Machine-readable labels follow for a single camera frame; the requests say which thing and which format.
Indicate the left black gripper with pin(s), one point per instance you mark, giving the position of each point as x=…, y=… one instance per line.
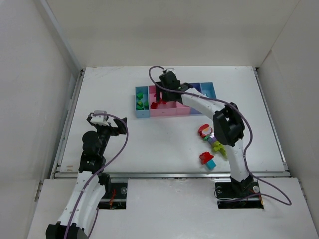
x=107, y=127

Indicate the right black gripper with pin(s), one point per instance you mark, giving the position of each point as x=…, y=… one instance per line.
x=166, y=92

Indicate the red brick cluster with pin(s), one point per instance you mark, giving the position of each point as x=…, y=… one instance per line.
x=154, y=105

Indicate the green slope piece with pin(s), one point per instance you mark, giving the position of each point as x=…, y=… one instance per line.
x=146, y=105

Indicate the small green number brick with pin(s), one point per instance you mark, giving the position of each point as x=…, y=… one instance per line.
x=139, y=105

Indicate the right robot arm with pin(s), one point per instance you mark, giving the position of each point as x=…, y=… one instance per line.
x=228, y=126

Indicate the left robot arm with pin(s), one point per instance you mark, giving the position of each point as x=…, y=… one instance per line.
x=79, y=215

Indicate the large pink bin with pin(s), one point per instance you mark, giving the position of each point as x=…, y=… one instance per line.
x=168, y=109

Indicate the purple bin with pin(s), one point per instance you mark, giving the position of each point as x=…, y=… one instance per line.
x=193, y=111

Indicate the light blue bin right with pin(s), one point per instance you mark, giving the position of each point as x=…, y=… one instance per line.
x=207, y=88

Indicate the red flower duplo brick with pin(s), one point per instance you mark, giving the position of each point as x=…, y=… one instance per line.
x=205, y=131

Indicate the purple flower duplo brick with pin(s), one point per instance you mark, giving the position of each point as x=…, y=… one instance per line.
x=211, y=139

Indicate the lime green duplo stack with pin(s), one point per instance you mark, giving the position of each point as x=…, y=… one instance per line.
x=217, y=147

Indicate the red duplo roof brick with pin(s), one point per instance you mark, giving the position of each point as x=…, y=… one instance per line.
x=205, y=157

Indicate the teal square brick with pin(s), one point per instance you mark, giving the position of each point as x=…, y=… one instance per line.
x=210, y=165

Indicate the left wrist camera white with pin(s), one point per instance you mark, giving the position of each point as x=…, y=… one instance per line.
x=99, y=117

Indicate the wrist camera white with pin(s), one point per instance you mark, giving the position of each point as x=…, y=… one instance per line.
x=99, y=117
x=170, y=69

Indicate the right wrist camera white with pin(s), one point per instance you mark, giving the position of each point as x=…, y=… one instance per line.
x=170, y=69

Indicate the aluminium rail front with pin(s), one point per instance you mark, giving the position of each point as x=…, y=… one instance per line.
x=193, y=175

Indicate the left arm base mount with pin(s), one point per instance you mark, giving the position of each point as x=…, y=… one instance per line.
x=116, y=197

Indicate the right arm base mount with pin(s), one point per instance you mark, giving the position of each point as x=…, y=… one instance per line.
x=228, y=198

